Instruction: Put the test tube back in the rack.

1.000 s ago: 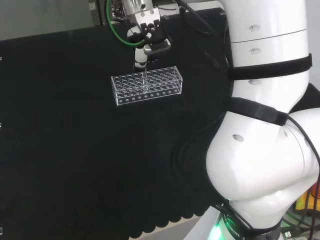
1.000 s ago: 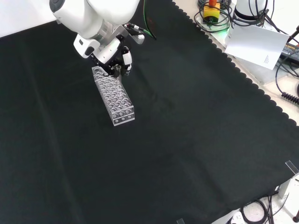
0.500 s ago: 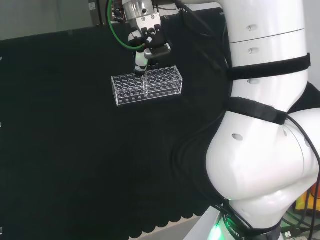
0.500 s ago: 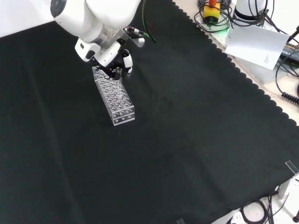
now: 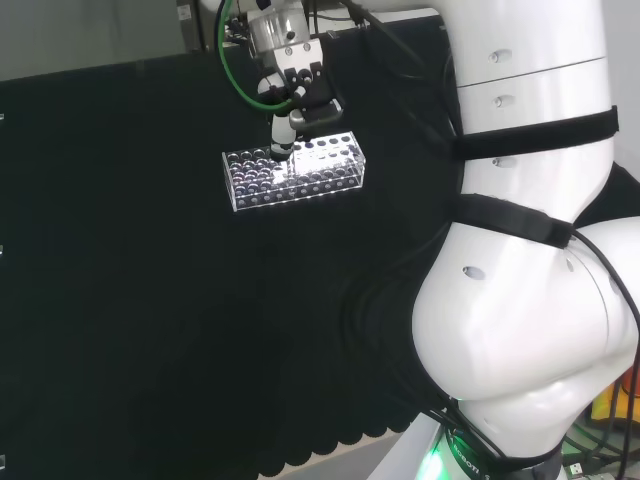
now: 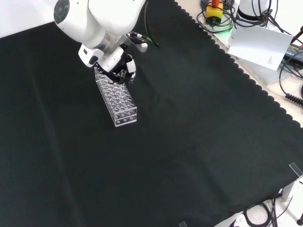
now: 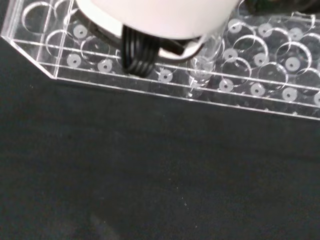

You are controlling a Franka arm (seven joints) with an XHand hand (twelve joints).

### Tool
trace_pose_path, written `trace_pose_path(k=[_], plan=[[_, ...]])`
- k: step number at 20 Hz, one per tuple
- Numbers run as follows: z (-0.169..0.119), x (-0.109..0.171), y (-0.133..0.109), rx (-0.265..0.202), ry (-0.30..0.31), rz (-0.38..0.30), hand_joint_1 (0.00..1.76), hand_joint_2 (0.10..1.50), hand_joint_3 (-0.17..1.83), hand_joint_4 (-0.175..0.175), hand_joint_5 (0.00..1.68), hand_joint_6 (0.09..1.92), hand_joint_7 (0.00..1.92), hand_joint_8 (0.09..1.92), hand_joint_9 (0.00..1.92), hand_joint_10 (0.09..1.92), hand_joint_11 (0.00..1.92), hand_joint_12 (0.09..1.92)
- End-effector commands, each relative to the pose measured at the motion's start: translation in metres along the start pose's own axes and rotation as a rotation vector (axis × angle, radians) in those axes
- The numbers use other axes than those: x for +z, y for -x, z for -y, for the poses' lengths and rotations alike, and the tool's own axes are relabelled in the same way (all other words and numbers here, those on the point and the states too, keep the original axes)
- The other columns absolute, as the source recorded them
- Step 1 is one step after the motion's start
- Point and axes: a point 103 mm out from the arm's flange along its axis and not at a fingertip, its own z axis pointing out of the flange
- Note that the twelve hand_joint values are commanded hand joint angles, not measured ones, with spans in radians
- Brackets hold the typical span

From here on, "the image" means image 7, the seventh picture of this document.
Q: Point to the black bench cloth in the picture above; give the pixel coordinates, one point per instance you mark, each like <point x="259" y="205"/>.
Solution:
<point x="150" y="175"/>

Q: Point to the clear acrylic test tube rack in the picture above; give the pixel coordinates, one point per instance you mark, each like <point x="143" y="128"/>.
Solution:
<point x="250" y="75"/>

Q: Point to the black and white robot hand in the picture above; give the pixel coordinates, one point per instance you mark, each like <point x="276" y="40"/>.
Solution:
<point x="155" y="17"/>

